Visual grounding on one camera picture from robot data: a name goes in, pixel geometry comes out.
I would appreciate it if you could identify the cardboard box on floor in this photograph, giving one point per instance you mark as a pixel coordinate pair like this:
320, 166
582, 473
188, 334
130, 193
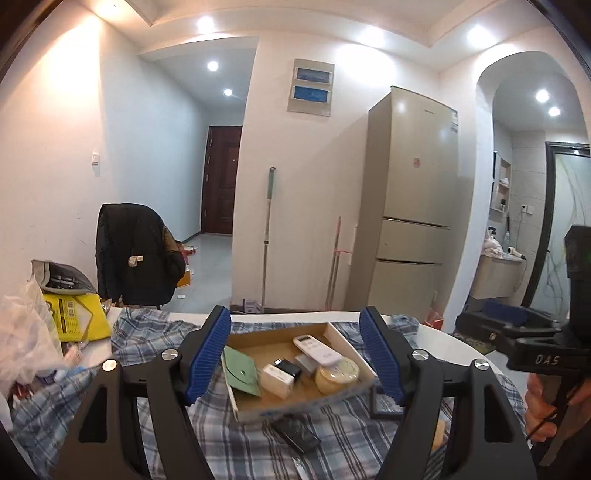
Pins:
183, 278

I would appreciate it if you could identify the white plastic bag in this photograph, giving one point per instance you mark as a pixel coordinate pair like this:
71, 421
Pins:
25, 332

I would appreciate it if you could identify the dark brown door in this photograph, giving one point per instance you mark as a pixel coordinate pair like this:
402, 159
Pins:
221, 184

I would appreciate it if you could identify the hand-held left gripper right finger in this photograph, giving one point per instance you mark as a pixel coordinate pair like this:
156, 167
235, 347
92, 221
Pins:
381, 355

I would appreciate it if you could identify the wall electrical panel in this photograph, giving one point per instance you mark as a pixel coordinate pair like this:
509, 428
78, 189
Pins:
311, 87

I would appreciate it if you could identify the black jacket on chair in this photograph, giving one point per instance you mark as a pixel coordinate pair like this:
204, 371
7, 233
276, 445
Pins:
134, 258

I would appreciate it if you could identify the bathroom wall shelf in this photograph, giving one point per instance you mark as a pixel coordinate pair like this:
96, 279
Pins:
502, 187

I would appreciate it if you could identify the red item on floor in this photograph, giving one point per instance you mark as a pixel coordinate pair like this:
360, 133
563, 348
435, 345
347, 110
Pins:
189, 251

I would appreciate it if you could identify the white remote control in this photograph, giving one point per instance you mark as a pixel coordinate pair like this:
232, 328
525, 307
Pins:
318, 350

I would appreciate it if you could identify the small white floor box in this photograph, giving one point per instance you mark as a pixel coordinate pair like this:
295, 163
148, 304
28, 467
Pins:
253, 306

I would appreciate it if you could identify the grey printed bag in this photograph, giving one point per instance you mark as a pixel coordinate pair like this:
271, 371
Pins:
64, 277

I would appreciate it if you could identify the blue plaid cloth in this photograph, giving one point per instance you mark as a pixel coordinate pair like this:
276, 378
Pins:
332, 438

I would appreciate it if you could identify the green snap pouch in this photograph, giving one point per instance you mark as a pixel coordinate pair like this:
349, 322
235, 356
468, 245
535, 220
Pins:
242, 374

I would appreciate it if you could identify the cream round tin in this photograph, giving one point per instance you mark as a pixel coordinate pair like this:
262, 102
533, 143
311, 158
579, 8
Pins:
337, 377

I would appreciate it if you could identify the red paper bag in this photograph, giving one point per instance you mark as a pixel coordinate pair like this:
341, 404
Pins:
433, 318

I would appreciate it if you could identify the small black device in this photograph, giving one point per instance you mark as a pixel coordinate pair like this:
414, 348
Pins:
288, 368

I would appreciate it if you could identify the black framed glass door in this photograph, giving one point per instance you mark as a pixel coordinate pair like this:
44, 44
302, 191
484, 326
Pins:
554, 207

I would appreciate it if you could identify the shallow cardboard box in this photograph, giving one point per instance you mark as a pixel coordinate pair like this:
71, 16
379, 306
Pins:
263, 344

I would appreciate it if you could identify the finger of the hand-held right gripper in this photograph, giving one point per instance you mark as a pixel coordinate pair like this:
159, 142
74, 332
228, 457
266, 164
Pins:
503, 314
480, 328

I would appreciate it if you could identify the beige refrigerator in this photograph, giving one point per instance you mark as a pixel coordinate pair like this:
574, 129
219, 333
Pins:
406, 184

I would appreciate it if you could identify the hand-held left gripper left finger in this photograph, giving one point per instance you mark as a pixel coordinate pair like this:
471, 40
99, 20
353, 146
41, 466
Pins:
207, 355

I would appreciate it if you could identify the person's right hand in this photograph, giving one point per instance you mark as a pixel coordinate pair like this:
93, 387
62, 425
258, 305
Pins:
538, 406

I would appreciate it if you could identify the pink cloth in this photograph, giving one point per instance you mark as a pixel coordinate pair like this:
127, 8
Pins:
493, 244

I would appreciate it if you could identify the yellow packet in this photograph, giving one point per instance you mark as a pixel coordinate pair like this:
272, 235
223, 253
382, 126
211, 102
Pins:
78, 318

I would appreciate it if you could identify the beige vanity cabinet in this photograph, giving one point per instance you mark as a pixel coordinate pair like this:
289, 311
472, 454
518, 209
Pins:
496, 279

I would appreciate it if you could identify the black square display frame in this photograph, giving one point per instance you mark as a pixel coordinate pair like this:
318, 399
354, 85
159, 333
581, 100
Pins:
376, 414

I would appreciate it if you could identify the patterned floor mat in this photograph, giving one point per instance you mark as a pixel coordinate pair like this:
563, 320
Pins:
480, 345

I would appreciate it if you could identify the grey rectangular box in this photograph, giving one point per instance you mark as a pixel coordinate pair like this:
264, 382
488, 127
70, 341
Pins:
307, 364

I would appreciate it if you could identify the white hair dryer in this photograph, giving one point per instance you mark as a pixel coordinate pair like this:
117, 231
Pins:
515, 251

